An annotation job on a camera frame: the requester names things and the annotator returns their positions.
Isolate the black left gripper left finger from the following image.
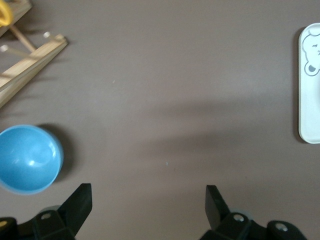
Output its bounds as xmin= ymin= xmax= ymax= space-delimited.
xmin=0 ymin=183 xmax=94 ymax=240

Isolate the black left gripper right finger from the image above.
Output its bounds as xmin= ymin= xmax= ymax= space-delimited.
xmin=199 ymin=184 xmax=308 ymax=240

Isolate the blue bowl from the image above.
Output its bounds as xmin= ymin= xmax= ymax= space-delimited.
xmin=0 ymin=124 xmax=65 ymax=195

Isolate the brown table mat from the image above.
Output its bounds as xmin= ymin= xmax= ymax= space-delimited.
xmin=0 ymin=0 xmax=320 ymax=240

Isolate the cream bear print tray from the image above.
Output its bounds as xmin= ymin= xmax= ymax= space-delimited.
xmin=298 ymin=22 xmax=320 ymax=145

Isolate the wooden drying rack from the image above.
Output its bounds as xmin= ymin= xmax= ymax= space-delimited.
xmin=0 ymin=0 xmax=70 ymax=110

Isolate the yellow cup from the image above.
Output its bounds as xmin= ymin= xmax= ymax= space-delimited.
xmin=0 ymin=0 xmax=13 ymax=27

